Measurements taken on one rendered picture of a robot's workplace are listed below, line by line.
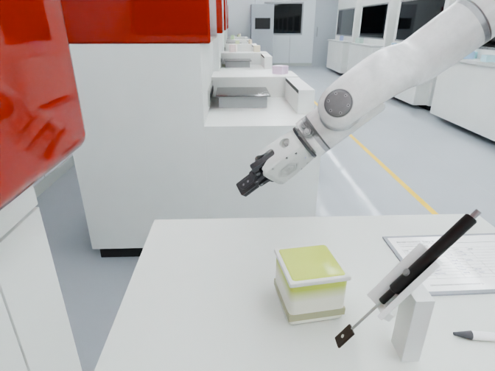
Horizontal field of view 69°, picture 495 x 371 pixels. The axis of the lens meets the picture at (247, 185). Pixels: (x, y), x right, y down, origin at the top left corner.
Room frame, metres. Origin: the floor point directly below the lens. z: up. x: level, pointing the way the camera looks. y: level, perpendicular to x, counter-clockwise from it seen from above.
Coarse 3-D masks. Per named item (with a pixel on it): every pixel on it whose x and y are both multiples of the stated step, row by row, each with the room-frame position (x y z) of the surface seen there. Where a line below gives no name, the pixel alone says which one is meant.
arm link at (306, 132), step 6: (300, 120) 0.71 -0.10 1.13; (306, 120) 0.69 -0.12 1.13; (300, 126) 0.69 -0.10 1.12; (306, 126) 0.69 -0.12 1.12; (300, 132) 0.69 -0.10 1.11; (306, 132) 0.67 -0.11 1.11; (312, 132) 0.67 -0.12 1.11; (306, 138) 0.67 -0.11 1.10; (312, 138) 0.67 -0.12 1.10; (318, 138) 0.66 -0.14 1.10; (306, 144) 0.68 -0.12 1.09; (312, 144) 0.66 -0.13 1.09; (318, 144) 0.66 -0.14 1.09; (324, 144) 0.67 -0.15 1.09; (312, 150) 0.68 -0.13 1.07; (318, 150) 0.67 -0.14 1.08; (324, 150) 0.67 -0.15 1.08
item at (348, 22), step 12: (348, 0) 11.10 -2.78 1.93; (360, 0) 10.36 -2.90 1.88; (348, 12) 10.98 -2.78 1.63; (360, 12) 10.37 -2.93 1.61; (348, 24) 10.86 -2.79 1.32; (336, 36) 12.05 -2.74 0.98; (348, 36) 10.75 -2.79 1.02; (336, 48) 11.10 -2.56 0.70; (348, 48) 10.44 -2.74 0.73; (336, 60) 10.98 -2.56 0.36
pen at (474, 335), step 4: (456, 332) 0.32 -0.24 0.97; (460, 332) 0.31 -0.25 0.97; (464, 332) 0.31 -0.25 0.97; (468, 332) 0.31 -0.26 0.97; (472, 332) 0.31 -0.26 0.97; (476, 332) 0.31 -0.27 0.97; (480, 332) 0.31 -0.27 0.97; (484, 332) 0.31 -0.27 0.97; (488, 332) 0.31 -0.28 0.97; (492, 332) 0.31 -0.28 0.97; (460, 336) 0.31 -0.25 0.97; (464, 336) 0.31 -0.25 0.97; (468, 336) 0.31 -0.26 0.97; (472, 336) 0.31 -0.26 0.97; (476, 336) 0.31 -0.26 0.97; (480, 336) 0.31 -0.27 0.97; (484, 336) 0.31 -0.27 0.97; (488, 336) 0.31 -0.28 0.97; (492, 336) 0.31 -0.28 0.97; (484, 340) 0.31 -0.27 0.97; (488, 340) 0.31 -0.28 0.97; (492, 340) 0.31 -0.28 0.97
